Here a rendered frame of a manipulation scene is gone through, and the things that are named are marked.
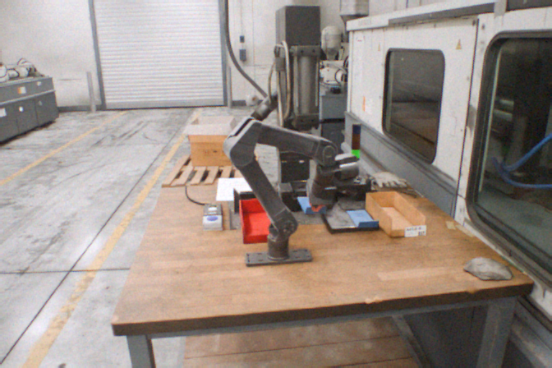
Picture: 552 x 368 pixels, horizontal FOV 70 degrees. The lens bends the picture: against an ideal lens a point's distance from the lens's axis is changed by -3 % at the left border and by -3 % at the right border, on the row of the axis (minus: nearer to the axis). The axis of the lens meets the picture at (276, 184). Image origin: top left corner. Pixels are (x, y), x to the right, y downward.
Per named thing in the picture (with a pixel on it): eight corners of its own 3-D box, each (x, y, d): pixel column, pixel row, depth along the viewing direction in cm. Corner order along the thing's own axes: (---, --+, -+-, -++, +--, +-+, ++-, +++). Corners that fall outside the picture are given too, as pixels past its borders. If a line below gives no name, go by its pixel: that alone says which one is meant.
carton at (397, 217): (389, 240, 136) (391, 218, 133) (365, 211, 159) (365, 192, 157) (425, 237, 137) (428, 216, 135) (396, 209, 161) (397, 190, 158)
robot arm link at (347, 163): (347, 172, 128) (346, 135, 124) (361, 180, 120) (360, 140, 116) (313, 178, 125) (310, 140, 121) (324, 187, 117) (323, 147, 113)
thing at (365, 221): (359, 229, 138) (359, 221, 137) (346, 212, 152) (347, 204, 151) (379, 227, 138) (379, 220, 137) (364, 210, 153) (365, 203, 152)
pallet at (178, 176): (184, 164, 546) (183, 154, 541) (259, 163, 547) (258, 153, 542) (162, 196, 432) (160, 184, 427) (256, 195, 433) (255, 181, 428)
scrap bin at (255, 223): (243, 244, 133) (242, 227, 131) (239, 214, 157) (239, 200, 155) (279, 241, 135) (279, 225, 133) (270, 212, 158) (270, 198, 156)
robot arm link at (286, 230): (284, 209, 125) (266, 212, 123) (294, 221, 117) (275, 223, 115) (284, 228, 127) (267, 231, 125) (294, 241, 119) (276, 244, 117)
